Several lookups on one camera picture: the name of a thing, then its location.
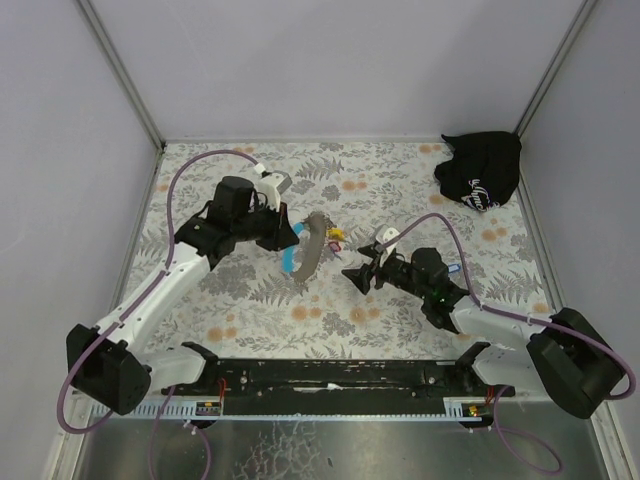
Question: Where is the blue keyring handle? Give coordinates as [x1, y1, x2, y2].
[282, 222, 305, 274]

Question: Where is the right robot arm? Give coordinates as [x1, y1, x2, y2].
[342, 244, 624, 419]

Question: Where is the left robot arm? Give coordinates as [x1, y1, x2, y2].
[66, 171, 299, 415]

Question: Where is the floral table mat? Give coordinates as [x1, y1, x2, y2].
[128, 142, 554, 359]

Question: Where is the yellow key tag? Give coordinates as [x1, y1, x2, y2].
[327, 228, 345, 241]

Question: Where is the black cloth bag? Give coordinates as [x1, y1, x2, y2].
[434, 131, 522, 213]

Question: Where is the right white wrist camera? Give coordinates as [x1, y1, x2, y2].
[374, 227, 400, 253]

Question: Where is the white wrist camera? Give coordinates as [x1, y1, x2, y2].
[374, 227, 400, 253]
[253, 163, 292, 211]

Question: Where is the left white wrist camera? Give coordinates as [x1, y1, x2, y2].
[253, 163, 292, 211]

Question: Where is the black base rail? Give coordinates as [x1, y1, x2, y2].
[175, 358, 500, 414]

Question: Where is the white cable duct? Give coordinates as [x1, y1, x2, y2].
[92, 397, 489, 424]

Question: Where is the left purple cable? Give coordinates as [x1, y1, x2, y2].
[55, 149, 269, 476]

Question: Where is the purple cable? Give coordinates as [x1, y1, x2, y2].
[55, 149, 269, 476]
[387, 212, 639, 474]

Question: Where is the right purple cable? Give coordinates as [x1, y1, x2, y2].
[387, 212, 639, 474]

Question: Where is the left aluminium frame post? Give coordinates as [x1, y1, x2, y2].
[72, 0, 166, 152]

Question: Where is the aluminium frame post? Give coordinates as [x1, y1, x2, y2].
[72, 0, 166, 152]
[513, 0, 601, 137]

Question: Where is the right aluminium frame post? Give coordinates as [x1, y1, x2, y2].
[513, 0, 601, 137]

